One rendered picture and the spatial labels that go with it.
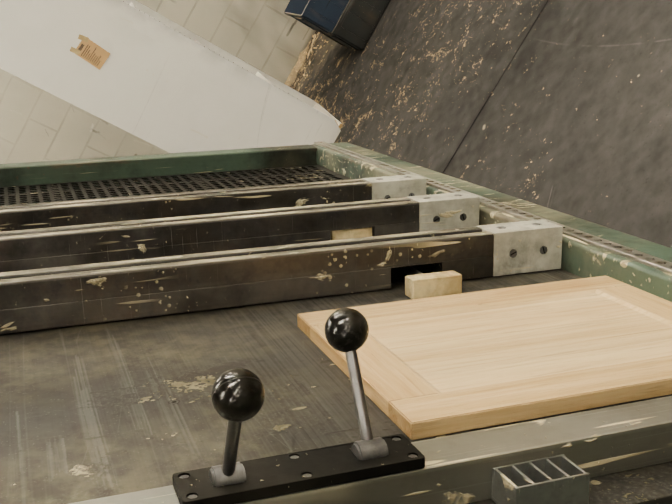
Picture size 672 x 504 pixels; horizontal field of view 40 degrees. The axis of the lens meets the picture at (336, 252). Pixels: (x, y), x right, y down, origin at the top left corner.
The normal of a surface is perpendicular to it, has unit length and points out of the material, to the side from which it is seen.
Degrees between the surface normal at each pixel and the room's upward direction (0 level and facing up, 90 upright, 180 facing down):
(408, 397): 60
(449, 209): 90
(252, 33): 90
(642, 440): 90
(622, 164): 0
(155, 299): 90
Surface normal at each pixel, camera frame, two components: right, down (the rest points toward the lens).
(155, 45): 0.26, 0.35
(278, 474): -0.02, -0.97
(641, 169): -0.83, -0.40
